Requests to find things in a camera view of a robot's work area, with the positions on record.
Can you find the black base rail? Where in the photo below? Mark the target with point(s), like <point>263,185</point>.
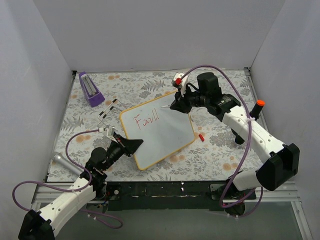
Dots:
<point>159,195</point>

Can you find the black orange-tipped flashlight on stand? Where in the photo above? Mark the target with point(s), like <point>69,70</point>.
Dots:
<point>254,113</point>

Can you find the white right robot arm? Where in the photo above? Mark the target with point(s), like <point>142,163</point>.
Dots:
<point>280,161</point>

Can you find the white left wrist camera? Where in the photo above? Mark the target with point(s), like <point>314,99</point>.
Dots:
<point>109,132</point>

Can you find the yellow framed whiteboard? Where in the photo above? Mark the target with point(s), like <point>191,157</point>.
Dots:
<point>163,131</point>

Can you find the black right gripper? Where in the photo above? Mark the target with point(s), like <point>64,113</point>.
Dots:
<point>185,101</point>

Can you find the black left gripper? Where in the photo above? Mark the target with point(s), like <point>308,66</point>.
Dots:
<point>122,146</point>

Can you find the silver microphone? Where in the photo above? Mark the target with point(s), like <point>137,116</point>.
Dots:
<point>58,158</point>

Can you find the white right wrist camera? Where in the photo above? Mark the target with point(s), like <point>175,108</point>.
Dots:
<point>180,83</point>

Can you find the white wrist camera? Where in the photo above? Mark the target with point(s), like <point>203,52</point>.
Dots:
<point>180,83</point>
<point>109,132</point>

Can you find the purple metronome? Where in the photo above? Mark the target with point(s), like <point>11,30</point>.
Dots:
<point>91,93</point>

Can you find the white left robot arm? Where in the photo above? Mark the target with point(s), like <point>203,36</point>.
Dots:
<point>46,223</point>

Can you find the floral patterned tablecloth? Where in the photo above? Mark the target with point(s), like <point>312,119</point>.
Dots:
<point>211,152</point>

